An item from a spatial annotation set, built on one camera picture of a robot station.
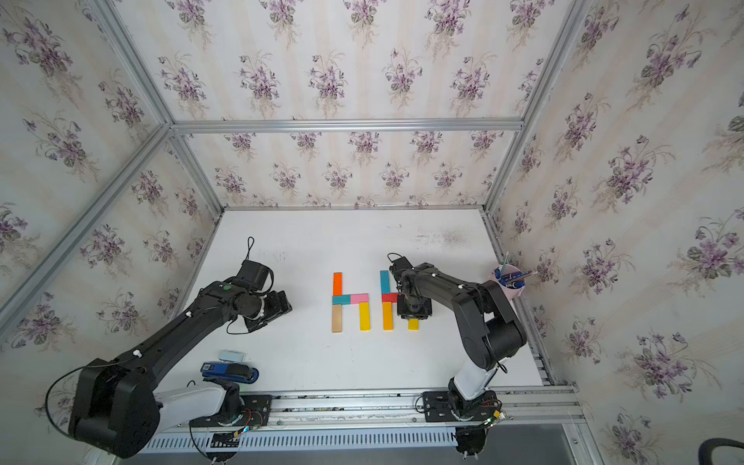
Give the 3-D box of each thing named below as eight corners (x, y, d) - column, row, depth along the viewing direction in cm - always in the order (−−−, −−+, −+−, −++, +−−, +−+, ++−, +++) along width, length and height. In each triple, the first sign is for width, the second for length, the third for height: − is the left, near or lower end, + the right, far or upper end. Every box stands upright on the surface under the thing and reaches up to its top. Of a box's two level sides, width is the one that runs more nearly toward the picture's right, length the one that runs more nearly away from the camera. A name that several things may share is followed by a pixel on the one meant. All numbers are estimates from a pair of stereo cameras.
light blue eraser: (220, 362, 83) (216, 359, 81) (223, 353, 85) (219, 350, 83) (243, 362, 83) (240, 360, 81) (246, 353, 85) (243, 350, 83)
